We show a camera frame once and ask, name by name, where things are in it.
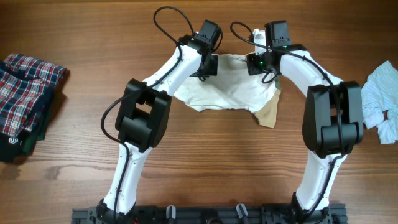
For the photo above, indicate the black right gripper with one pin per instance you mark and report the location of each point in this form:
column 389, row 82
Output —
column 253, row 69

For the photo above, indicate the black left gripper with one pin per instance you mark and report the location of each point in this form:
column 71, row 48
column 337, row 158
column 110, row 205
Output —
column 213, row 68

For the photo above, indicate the white camouflage baby garment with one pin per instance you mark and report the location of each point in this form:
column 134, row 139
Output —
column 233, row 88

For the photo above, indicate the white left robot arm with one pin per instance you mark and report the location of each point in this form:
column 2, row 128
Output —
column 144, row 113

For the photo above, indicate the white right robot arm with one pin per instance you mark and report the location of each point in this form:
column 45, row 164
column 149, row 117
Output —
column 332, row 120

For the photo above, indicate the light blue striped garment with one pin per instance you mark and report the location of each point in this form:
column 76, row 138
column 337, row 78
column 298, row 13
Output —
column 379, row 102

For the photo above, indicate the plaid folded shorts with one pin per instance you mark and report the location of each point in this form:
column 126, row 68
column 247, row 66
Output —
column 28, row 85

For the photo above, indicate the dark green folded garment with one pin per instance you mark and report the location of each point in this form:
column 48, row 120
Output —
column 38, row 134

